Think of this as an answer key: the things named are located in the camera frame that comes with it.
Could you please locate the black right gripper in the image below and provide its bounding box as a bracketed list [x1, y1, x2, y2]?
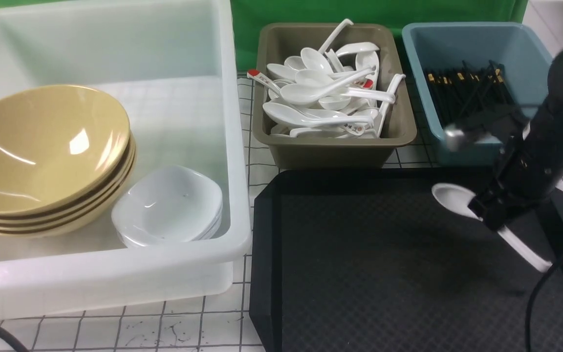
[468, 110, 563, 230]

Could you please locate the white ceramic soup spoon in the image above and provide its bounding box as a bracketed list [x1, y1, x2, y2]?
[432, 183, 552, 273]

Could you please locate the white square sauce dish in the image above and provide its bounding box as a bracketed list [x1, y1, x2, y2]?
[111, 165, 223, 240]

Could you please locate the yellow noodle bowl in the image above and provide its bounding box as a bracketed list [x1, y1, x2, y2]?
[0, 85, 130, 216]

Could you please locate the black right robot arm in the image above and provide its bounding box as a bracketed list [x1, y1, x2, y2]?
[469, 50, 563, 230]

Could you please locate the black chopsticks bundle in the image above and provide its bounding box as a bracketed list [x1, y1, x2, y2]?
[424, 60, 525, 128]

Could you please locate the blue chopstick bin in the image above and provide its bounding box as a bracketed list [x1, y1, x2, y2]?
[402, 22, 552, 166]

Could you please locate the pile of white spoons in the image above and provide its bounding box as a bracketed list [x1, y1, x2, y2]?
[247, 19, 405, 139]

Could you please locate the olive spoon bin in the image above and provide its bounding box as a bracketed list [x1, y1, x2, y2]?
[252, 23, 417, 169]

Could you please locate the green backdrop cloth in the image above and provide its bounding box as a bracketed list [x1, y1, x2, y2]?
[0, 0, 530, 71]

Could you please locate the large white plastic tub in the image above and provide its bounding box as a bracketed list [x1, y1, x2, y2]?
[0, 0, 251, 319]

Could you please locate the white square dish stack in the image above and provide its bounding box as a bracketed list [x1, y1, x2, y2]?
[117, 218, 221, 248]

